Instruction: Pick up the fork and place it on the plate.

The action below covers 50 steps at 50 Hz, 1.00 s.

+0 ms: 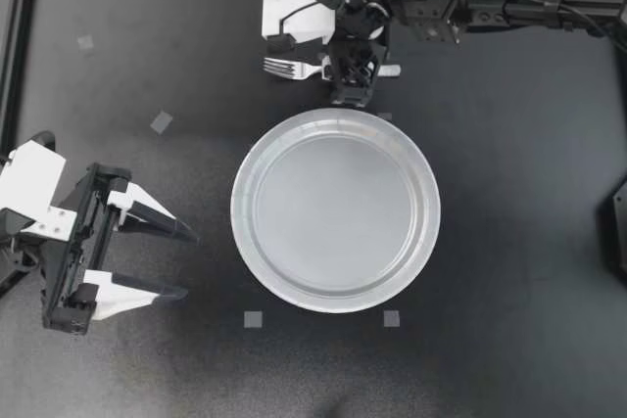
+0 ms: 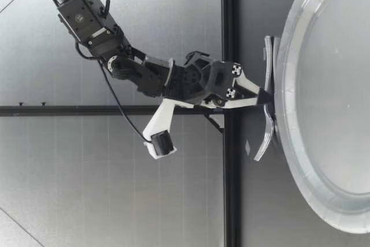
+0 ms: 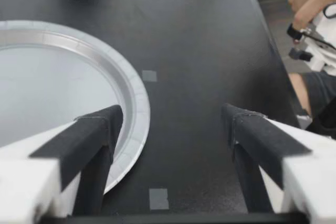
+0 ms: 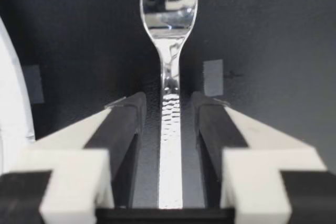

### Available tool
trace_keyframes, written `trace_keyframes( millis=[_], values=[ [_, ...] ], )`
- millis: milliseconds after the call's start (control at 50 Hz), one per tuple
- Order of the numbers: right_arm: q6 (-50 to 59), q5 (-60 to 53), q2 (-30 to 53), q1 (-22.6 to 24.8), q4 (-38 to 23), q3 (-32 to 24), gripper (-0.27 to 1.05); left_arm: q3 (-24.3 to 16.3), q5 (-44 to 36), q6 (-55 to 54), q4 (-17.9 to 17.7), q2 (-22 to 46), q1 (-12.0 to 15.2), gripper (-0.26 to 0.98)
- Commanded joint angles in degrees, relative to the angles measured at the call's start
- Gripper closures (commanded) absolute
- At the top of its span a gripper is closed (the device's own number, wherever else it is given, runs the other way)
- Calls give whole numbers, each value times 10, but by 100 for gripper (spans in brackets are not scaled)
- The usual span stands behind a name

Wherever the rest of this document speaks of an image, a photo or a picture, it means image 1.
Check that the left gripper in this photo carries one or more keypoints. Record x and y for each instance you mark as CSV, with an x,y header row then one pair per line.
x,y
83,246

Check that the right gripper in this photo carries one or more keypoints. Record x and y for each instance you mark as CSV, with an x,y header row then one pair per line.
x,y
357,46

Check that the silver fork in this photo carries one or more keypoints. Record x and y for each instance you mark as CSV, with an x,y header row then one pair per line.
x,y
286,68

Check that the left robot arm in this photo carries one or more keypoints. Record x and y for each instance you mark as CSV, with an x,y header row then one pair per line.
x,y
18,267

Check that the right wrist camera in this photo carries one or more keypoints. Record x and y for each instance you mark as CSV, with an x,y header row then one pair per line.
x,y
294,9

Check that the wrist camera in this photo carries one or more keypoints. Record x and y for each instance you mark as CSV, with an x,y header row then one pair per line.
x,y
294,9
29,178

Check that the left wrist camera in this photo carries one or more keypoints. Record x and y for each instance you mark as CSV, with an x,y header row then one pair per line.
x,y
29,178

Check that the black frame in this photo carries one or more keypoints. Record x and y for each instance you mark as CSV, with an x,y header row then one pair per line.
x,y
17,21

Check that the black metal mount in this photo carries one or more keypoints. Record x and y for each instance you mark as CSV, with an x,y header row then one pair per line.
x,y
614,237

